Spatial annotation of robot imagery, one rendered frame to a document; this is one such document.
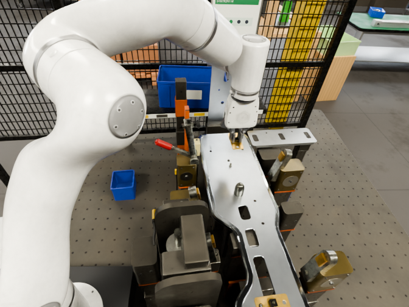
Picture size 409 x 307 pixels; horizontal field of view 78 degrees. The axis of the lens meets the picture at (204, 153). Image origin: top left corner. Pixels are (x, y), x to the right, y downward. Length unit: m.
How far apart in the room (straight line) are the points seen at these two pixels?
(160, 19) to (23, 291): 0.46
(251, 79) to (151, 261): 0.52
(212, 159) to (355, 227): 0.73
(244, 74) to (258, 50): 0.07
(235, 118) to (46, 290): 0.60
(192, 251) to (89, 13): 0.44
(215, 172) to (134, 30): 0.63
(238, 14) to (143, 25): 0.89
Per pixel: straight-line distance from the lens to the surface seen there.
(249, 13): 1.27
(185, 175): 0.90
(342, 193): 1.46
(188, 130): 0.78
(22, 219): 0.47
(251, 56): 0.67
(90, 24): 0.42
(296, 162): 0.97
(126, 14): 0.39
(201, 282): 0.52
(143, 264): 0.66
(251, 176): 0.93
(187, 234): 0.56
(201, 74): 1.27
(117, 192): 1.20
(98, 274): 0.97
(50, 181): 0.42
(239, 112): 0.76
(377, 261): 1.31
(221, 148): 1.02
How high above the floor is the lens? 1.68
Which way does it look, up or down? 43 degrees down
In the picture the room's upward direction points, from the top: 4 degrees clockwise
